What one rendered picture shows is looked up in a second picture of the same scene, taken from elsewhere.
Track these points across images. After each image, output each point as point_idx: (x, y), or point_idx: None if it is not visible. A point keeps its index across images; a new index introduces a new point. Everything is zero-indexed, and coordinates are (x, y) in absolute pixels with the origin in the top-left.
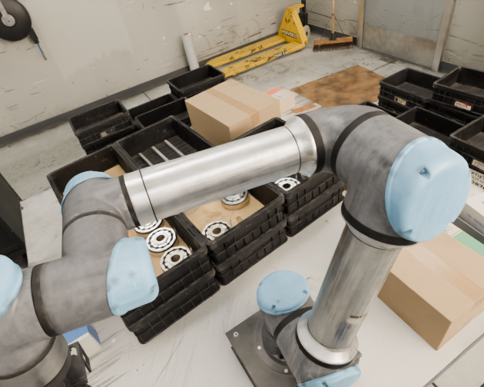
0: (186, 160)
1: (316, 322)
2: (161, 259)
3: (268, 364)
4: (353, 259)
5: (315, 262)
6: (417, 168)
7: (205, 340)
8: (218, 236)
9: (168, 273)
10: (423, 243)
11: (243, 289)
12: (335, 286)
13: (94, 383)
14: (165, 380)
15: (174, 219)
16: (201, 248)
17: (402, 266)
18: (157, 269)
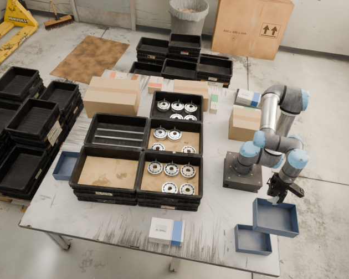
0: (271, 116)
1: None
2: (183, 174)
3: (246, 176)
4: (289, 122)
5: (214, 143)
6: (307, 96)
7: (213, 192)
8: (201, 150)
9: (203, 173)
10: (247, 115)
11: (204, 168)
12: (283, 132)
13: (196, 236)
14: (216, 212)
15: (173, 156)
16: (201, 158)
17: (249, 125)
18: (181, 180)
